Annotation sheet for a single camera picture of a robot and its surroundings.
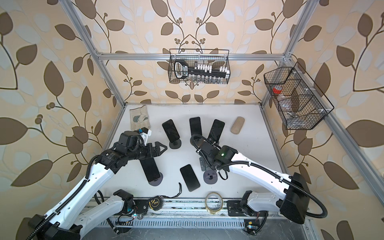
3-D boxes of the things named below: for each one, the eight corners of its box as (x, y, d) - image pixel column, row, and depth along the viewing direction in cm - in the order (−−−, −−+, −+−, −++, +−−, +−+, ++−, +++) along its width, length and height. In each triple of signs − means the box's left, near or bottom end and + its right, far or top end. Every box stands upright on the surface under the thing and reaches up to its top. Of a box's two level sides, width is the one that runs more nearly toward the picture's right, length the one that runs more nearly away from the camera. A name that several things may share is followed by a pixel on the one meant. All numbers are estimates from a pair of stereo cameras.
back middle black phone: (192, 140, 100) (191, 126, 88) (190, 132, 104) (189, 118, 92) (201, 139, 101) (201, 124, 89) (199, 131, 105) (199, 116, 93)
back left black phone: (172, 145, 97) (168, 132, 85) (165, 138, 101) (161, 123, 89) (180, 140, 100) (177, 126, 88) (173, 133, 104) (170, 118, 92)
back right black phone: (209, 140, 101) (211, 126, 89) (213, 132, 105) (215, 118, 93) (218, 143, 100) (221, 130, 88) (221, 135, 103) (224, 121, 92)
